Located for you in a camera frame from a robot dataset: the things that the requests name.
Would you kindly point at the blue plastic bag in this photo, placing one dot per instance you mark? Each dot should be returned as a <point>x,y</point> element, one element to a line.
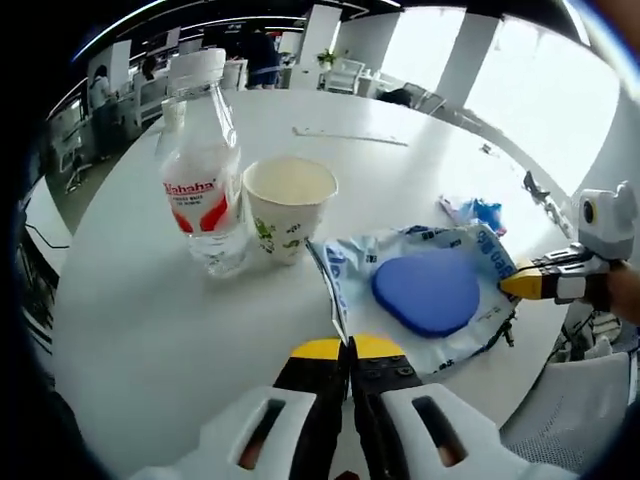
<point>482,212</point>

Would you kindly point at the small white bottles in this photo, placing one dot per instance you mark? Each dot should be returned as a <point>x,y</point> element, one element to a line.
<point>205,175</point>

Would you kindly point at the person's right hand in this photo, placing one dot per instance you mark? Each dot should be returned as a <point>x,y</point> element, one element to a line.
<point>625,295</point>

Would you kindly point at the potted green plant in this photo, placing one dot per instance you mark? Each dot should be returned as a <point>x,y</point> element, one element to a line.
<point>327,59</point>

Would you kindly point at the paper cup with green print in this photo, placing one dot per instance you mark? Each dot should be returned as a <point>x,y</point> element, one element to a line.
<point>287,215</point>

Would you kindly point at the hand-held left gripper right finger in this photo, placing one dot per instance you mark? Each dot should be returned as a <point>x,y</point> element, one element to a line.
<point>390,400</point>

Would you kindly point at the black clamp device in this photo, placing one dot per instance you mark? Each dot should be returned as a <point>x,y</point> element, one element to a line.
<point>536,186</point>

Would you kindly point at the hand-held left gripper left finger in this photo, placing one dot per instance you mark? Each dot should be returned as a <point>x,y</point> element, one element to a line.
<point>310,400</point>

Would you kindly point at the grey chair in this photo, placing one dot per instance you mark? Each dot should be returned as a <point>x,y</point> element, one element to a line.
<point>575,410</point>

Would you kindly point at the white mesh chair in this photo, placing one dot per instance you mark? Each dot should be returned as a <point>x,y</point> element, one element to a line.
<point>345,77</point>

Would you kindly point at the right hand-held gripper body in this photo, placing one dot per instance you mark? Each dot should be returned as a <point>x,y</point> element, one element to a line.
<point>612,225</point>

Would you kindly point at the blue pad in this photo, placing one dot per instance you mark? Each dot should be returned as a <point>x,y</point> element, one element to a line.
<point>425,290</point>

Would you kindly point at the white table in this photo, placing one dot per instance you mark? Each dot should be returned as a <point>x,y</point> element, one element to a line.
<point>150,325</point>

